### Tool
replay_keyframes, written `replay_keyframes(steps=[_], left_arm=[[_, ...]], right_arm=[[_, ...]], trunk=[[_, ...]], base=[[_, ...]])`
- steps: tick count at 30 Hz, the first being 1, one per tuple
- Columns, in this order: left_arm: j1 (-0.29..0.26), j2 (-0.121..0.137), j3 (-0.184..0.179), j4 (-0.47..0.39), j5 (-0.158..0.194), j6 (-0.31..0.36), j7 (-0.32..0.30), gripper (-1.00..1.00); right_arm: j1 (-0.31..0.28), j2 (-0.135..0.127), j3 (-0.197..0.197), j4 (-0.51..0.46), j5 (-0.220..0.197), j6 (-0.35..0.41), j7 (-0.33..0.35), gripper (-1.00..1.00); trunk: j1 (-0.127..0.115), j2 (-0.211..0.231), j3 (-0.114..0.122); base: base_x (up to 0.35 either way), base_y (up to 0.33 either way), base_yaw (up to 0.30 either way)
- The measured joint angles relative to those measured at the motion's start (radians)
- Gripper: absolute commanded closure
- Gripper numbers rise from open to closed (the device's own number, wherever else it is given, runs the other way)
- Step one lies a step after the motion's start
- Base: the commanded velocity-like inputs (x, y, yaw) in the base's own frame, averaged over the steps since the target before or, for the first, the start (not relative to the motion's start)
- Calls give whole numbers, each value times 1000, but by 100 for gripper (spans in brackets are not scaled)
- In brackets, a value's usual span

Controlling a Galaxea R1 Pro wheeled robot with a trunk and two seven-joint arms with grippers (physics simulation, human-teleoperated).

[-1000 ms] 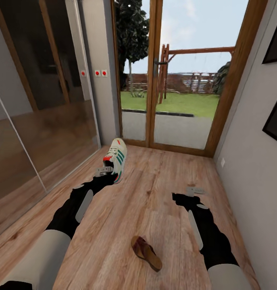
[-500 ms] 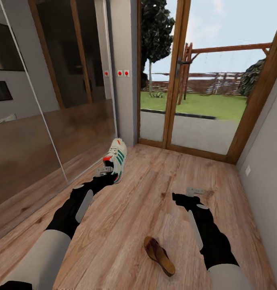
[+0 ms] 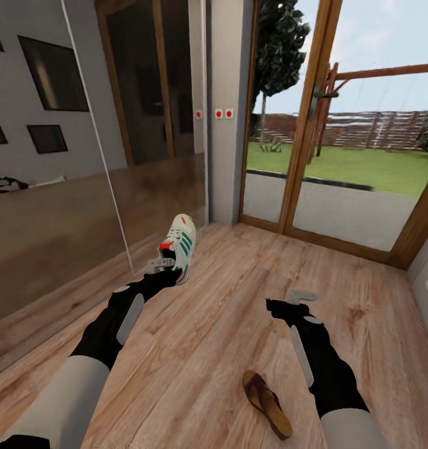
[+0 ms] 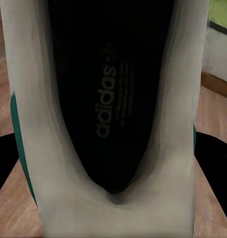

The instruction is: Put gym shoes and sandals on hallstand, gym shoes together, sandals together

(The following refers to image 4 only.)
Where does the gym shoe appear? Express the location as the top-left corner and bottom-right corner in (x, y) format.
(0, 0), (210, 238)

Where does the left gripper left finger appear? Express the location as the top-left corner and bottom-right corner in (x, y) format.
(0, 133), (19, 190)

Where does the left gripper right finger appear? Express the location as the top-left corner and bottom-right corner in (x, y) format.
(194, 132), (227, 216)

